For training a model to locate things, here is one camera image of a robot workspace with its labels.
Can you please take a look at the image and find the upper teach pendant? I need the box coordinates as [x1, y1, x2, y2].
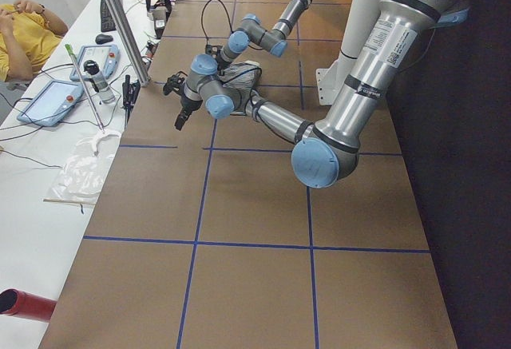
[73, 44, 120, 79]

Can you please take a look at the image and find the black computer mouse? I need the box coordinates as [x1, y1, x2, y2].
[95, 34, 113, 45]

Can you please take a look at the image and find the navy white striped polo shirt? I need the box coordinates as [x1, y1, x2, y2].
[219, 61, 262, 116]

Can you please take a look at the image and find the aluminium camera mast profile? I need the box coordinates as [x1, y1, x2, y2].
[105, 0, 150, 87]

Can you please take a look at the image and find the teach pendant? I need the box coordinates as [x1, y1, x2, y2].
[73, 44, 120, 79]
[17, 80, 84, 127]

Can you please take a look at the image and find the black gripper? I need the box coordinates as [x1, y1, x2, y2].
[162, 71, 203, 130]
[204, 44, 228, 73]

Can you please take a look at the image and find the black keyboard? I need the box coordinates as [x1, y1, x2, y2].
[99, 0, 116, 33]

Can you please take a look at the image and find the lower teach pendant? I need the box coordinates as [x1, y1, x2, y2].
[17, 80, 84, 127]

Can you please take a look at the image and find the clear water bottle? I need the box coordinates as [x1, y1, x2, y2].
[83, 60, 115, 104]

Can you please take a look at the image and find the clear plastic bag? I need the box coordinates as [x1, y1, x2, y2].
[46, 129, 121, 205]

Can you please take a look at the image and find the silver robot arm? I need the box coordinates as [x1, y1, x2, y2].
[207, 0, 313, 74]
[163, 0, 469, 188]

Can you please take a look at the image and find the black tool on table edge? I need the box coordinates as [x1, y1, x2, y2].
[122, 74, 141, 127]

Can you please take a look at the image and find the metal reacher grabber tool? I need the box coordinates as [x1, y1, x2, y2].
[65, 43, 105, 132]

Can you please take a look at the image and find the person in yellow shirt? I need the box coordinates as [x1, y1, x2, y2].
[1, 0, 69, 82]

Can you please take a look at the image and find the red bottle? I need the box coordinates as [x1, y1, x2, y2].
[1, 288, 57, 323]

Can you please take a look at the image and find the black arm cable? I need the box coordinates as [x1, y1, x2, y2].
[200, 0, 236, 46]
[218, 67, 264, 117]

